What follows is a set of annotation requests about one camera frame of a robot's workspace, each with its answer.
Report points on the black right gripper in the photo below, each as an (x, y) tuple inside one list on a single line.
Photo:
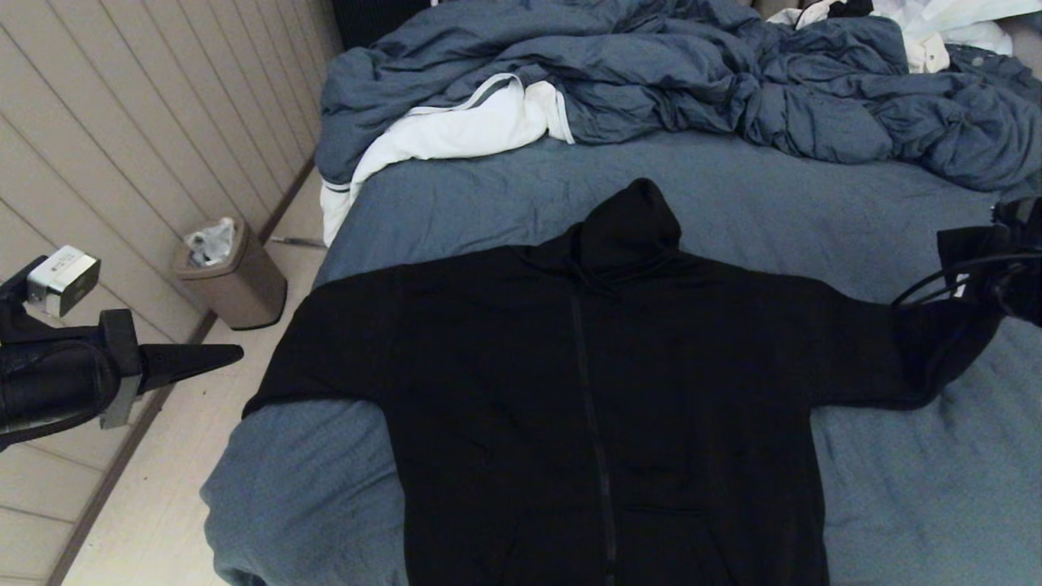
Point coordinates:
[(997, 260)]

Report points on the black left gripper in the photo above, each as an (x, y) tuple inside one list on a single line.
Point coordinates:
[(65, 382)]

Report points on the black zip hoodie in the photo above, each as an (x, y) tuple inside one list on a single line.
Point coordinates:
[(610, 407)]

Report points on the white crumpled clothes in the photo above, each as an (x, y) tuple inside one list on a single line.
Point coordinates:
[(936, 23)]

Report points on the brown trash bin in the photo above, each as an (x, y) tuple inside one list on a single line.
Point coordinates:
[(244, 289)]

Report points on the white plastic bin bag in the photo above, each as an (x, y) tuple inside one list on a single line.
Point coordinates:
[(210, 241)]

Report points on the thin metal rod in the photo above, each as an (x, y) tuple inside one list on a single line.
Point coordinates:
[(297, 241)]

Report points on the blue denim shirt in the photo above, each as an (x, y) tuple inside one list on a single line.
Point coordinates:
[(989, 69)]

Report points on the blue bed sheet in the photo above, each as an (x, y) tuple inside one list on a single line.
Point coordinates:
[(895, 488)]

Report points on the small black garment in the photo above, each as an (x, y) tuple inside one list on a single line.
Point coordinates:
[(851, 6)]

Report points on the white blanket with grey stripe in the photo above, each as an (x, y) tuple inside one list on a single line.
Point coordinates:
[(456, 129)]

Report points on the crumpled blue duvet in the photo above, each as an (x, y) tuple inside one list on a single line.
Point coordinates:
[(651, 65)]

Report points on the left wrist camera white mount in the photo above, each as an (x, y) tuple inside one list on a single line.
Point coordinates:
[(63, 278)]

